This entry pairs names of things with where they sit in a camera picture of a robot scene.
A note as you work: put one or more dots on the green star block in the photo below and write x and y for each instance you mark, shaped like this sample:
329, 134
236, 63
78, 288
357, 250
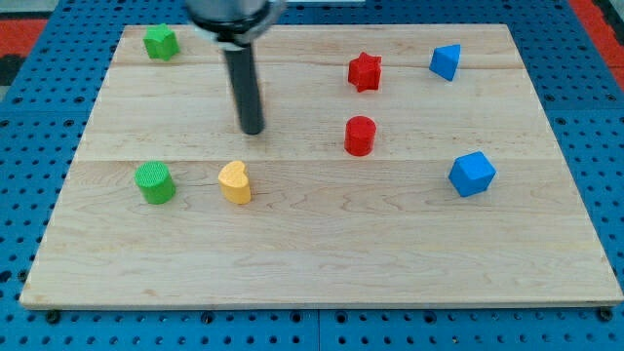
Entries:
160, 42

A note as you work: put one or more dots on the blue cube block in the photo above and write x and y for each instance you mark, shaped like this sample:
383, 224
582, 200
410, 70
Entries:
471, 174

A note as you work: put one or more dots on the red star block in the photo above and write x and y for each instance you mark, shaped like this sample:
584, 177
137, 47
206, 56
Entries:
364, 72

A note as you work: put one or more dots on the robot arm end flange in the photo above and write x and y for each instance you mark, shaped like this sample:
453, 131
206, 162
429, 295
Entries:
234, 24

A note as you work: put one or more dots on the green cylinder block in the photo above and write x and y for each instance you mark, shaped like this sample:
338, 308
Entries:
155, 182

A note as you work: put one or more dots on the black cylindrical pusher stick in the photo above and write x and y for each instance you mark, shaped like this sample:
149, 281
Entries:
245, 89

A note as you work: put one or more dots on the wooden board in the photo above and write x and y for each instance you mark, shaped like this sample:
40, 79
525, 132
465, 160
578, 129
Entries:
324, 228

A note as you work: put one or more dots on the yellow heart block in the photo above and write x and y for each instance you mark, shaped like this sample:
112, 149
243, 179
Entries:
234, 183

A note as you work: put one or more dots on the red cylinder block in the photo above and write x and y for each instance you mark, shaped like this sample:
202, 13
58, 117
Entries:
359, 135

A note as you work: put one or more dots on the blue triangle block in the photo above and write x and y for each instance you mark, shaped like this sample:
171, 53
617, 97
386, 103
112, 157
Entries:
445, 61

